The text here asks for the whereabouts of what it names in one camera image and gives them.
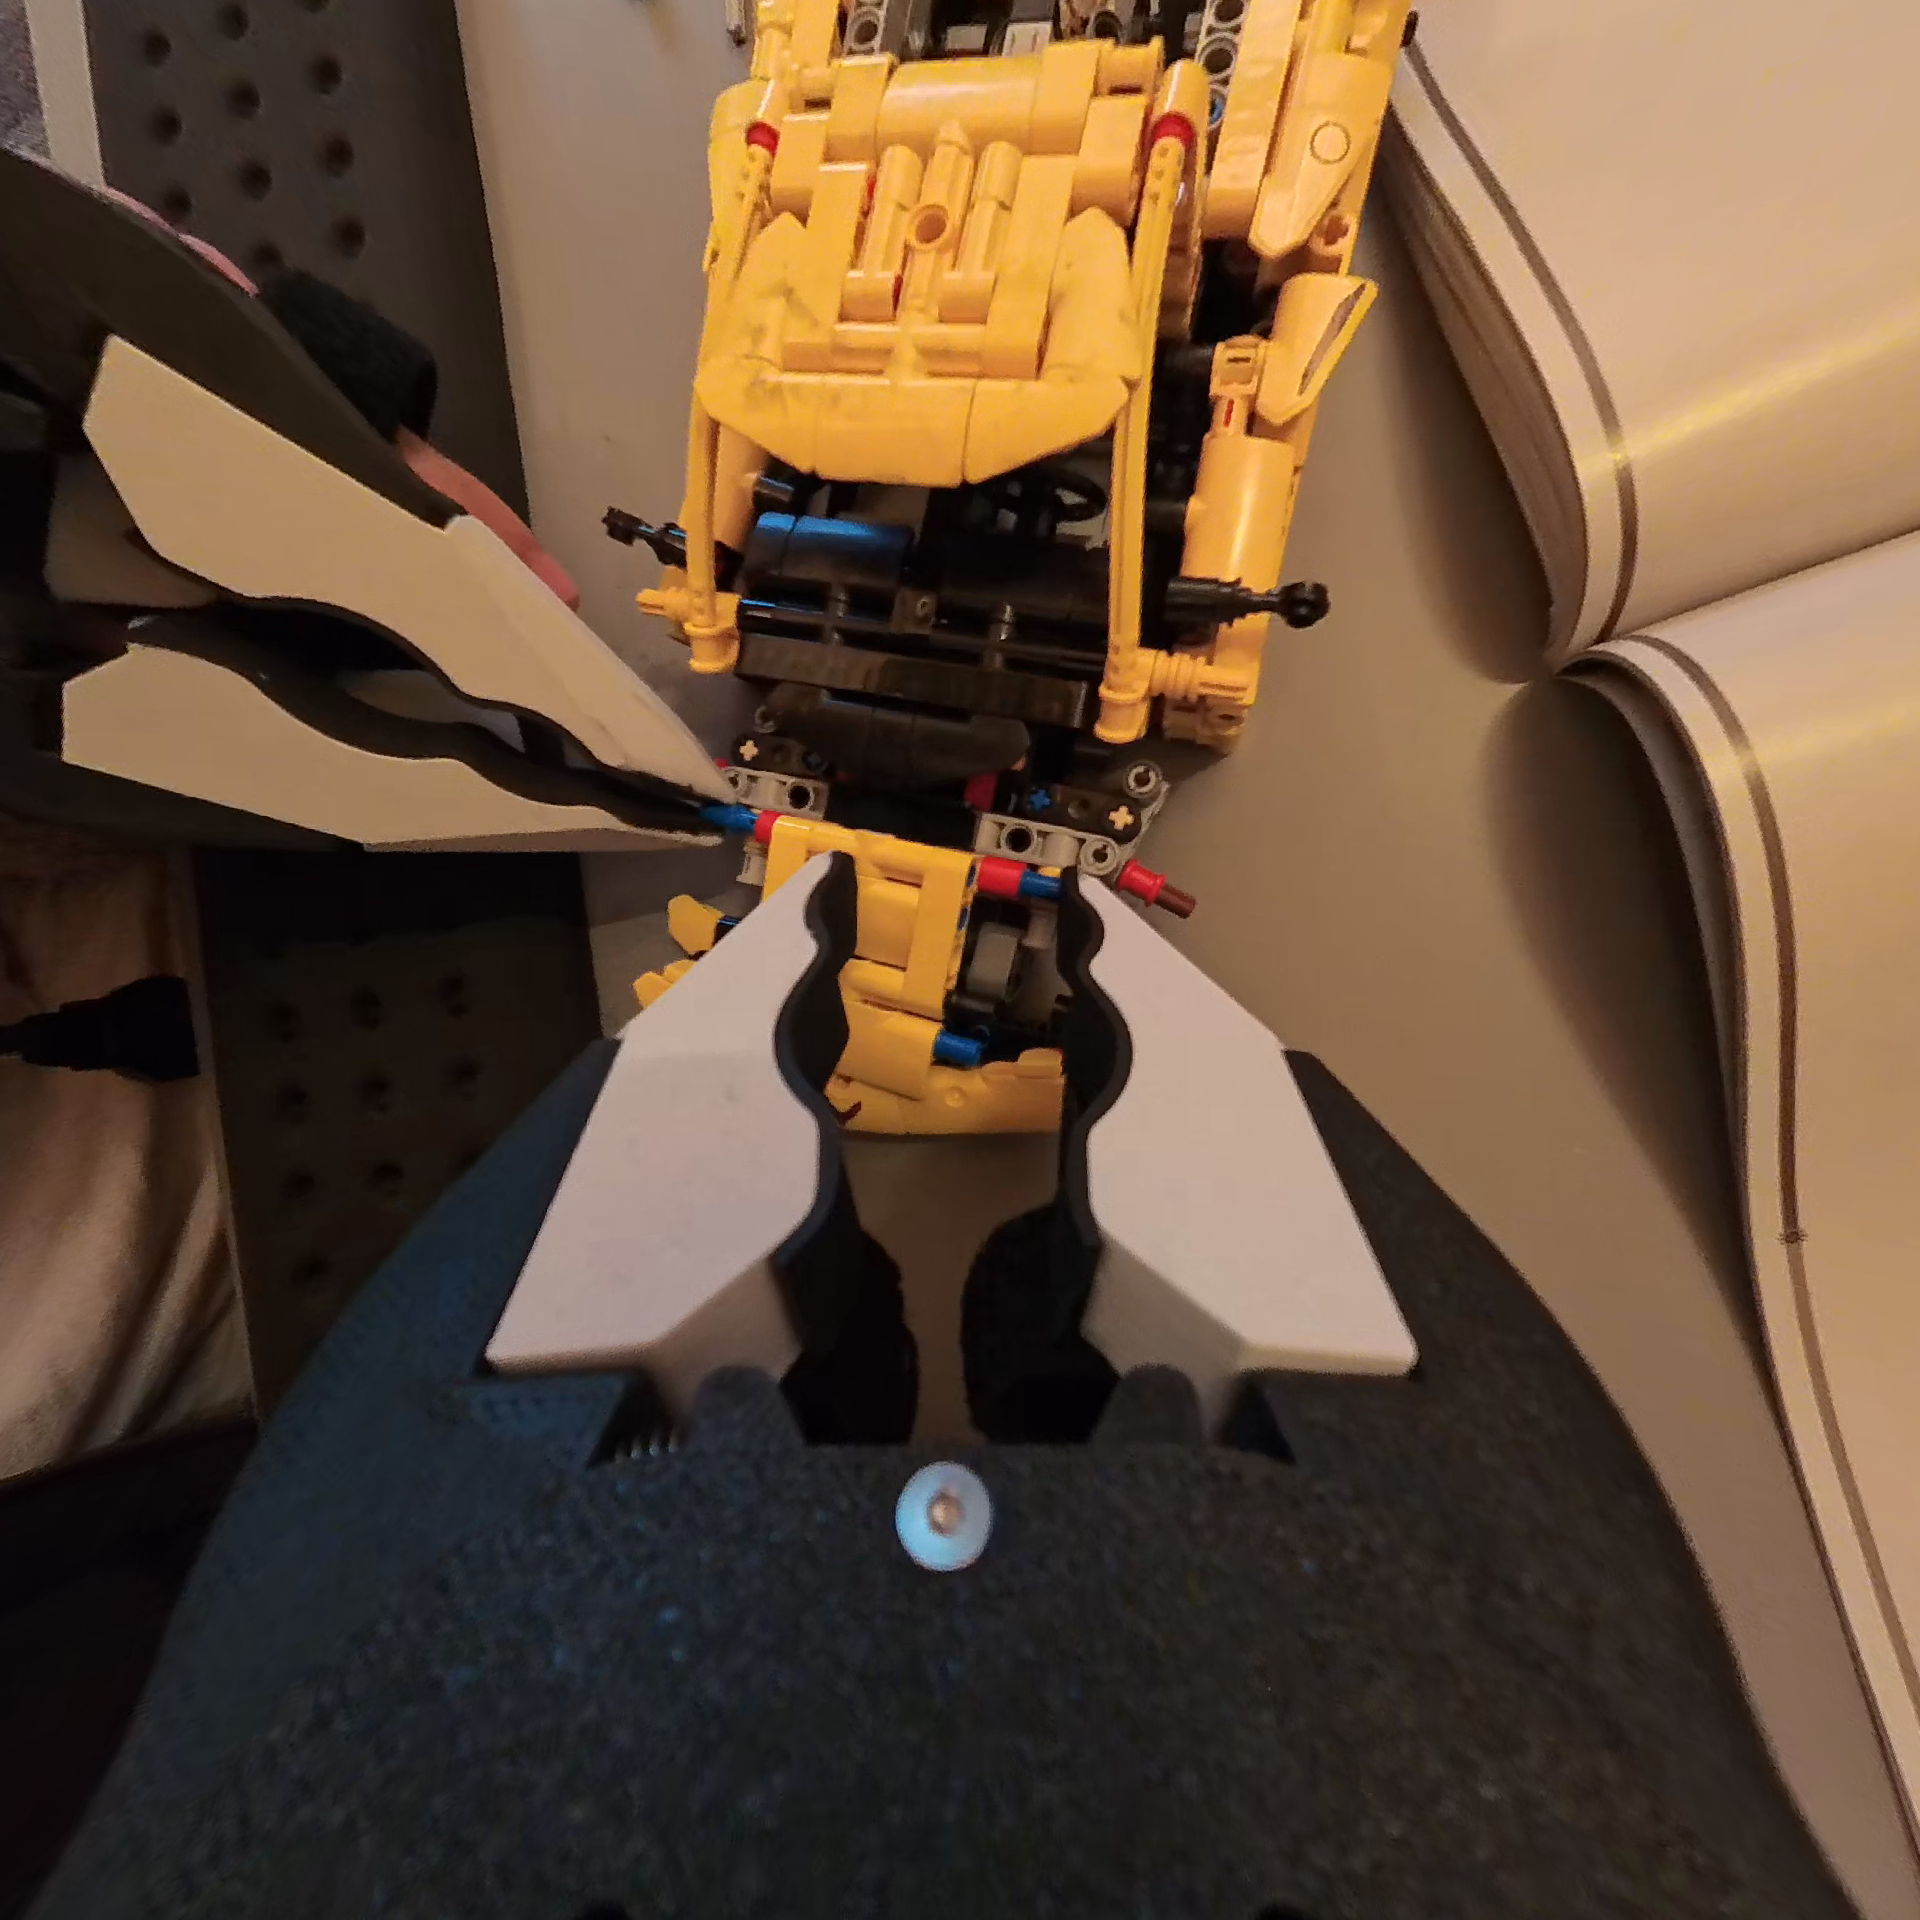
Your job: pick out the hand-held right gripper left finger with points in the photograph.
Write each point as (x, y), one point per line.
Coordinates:
(662, 1200)

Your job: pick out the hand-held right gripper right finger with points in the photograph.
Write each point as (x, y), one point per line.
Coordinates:
(1244, 1200)

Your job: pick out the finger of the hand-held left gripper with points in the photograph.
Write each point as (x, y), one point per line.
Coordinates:
(225, 751)
(300, 511)

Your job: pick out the yellow brick hood panel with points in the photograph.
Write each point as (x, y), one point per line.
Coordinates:
(902, 914)

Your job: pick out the yellow brick model car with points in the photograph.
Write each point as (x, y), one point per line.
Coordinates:
(932, 389)

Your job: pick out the person's left hand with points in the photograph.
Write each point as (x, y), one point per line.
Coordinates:
(494, 503)

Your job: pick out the black dotted rubber mat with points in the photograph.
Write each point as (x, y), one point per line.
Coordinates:
(376, 1125)

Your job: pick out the open instruction booklet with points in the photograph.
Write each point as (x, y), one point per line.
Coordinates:
(1725, 224)

